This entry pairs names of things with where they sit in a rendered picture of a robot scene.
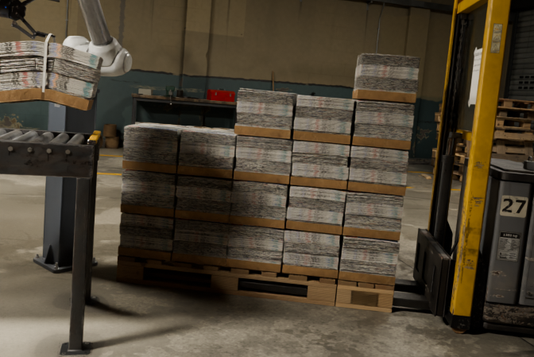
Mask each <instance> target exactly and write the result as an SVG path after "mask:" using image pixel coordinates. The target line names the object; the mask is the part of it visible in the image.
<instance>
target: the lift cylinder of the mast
mask: <svg viewBox="0 0 534 357"><path fill-rule="evenodd" d="M454 138H462V133H456V132H450V134H449V137H448V138H447V151H446V155H443V159H442V163H443V165H442V172H441V179H440V186H439V198H438V206H437V212H436V220H435V232H434V238H435V239H436V240H437V242H438V243H439V244H440V245H441V247H443V240H444V233H445V226H446V219H447V207H448V200H449V193H450V186H451V174H452V167H453V163H454V159H455V156H451V155H452V149H453V142H454ZM458 242H459V235H458V237H457V239H456V241H455V244H454V246H453V247H452V248H451V251H450V253H449V255H450V256H451V255H452V253H453V251H454V249H455V248H456V246H457V244H458Z"/></svg>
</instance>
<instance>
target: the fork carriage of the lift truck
mask: <svg viewBox="0 0 534 357"><path fill-rule="evenodd" d="M450 270H451V256H450V255H449V254H448V253H447V252H446V251H445V250H444V249H443V248H442V247H441V245H440V244H439V243H438V242H437V240H436V239H435V238H434V237H433V236H432V234H431V233H430V232H429V231H428V229H420V228H419V229H418V235H417V243H416V256H415V263H414V270H413V278H414V280H415V281H418V282H419V284H420V291H421V293H422V294H423V295H424V296H426V298H427V299H428V301H429V305H428V306H429V308H430V310H431V311H432V313H433V315H434V316H442V317H444V316H445V309H446V303H447V291H448V284H449V277H450Z"/></svg>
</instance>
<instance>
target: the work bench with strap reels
mask: <svg viewBox="0 0 534 357"><path fill-rule="evenodd" d="M220 90H225V89H219V90H211V89H208V90H207V99H188V98H180V97H174V98H173V97H171V98H172V103H177V104H187V105H198V106H209V107H228V108H235V116H234V125H236V124H235V123H237V110H238V109H237V102H235V101H234V96H235V93H234V91H226V90H225V91H220ZM131 96H132V97H133V106H132V120H131V125H138V124H141V123H151V122H135V119H136V106H137V101H147V102H158V103H170V97H164V96H163V95H162V96H161V95H137V94H132V95H131ZM212 129H220V130H234V129H228V128H222V127H220V128H212Z"/></svg>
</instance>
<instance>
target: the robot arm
mask: <svg viewBox="0 0 534 357"><path fill-rule="evenodd" d="M33 1H35V0H25V1H23V2H20V1H19V0H0V17H6V18H10V19H13V22H12V24H11V26H12V27H14V28H17V29H19V30H20V31H22V32H23V33H24V34H25V35H27V36H28V37H30V38H31V39H35V37H36V36H39V37H46V36H48V34H47V33H42V32H40V31H35V30H34V29H33V27H32V26H31V25H30V24H29V23H28V22H27V21H26V20H25V19H24V17H25V11H26V7H25V6H26V5H28V4H29V3H31V2H33ZM50 1H54V2H60V0H50ZM78 3H79V7H80V9H81V12H82V15H83V19H84V21H85V24H86V27H87V30H88V32H89V35H90V38H91V42H90V41H89V40H88V39H87V38H85V37H81V36H70V37H67V38H66V39H65V40H64V43H63V45H66V46H68V47H71V48H74V49H78V50H82V51H84V52H89V53H91V54H94V55H96V56H100V57H102V58H103V64H102V67H101V70H100V72H101V75H100V76H121V75H124V74H126V73H127V72H128V71H129V70H130V69H131V66H132V57H131V55H130V53H129V52H128V51H127V50H126V49H124V48H123V47H122V46H121V45H120V44H119V43H118V41H117V40H116V39H115V38H114V37H112V36H111V35H110V33H109V30H108V27H107V24H106V20H105V17H104V14H103V10H102V7H101V4H100V1H99V0H78ZM17 20H21V21H22V22H23V23H24V24H25V25H26V26H27V27H28V28H29V30H30V31H31V32H32V33H33V35H32V34H30V33H28V32H27V31H25V30H24V29H23V28H22V27H20V26H19V25H18V23H17V22H16V21H17Z"/></svg>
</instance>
